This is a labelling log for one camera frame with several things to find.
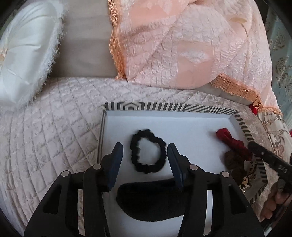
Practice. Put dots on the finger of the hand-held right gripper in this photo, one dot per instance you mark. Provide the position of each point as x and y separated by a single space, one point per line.
269 157

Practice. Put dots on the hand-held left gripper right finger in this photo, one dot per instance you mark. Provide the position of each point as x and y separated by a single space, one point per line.
175 164

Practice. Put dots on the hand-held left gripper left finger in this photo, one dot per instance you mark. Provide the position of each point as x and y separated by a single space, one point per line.
115 164

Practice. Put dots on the black scrunchie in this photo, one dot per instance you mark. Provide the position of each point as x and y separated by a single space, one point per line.
134 145

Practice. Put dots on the striped rim white tray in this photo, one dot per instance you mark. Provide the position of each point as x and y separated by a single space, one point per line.
182 127

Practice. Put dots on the person's right hand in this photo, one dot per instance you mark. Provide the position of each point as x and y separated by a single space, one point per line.
273 200

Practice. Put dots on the beige floral cloth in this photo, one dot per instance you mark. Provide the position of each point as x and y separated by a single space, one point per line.
276 130

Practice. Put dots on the leopard print scrunchie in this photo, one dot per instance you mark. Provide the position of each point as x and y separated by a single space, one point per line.
247 180

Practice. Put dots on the brown scrunchie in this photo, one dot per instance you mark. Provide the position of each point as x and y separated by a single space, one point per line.
232 161

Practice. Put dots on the red fabric hair bow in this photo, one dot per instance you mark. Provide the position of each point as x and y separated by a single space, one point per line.
235 143

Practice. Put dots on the wide black headband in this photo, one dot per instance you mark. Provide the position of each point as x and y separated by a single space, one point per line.
148 200

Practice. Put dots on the small red object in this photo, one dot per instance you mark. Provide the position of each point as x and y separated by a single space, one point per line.
253 109

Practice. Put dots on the quilted beige sofa cover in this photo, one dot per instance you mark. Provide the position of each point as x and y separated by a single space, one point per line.
57 136

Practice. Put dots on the pale blue floral cloth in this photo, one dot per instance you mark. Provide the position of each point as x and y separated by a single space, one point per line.
279 45

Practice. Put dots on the peach fringed blanket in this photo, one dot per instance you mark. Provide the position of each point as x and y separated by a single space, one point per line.
182 45

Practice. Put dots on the beige sofa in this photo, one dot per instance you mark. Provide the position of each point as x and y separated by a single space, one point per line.
86 41

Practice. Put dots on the white fluffy pillow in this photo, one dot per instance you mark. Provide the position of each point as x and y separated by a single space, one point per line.
22 45

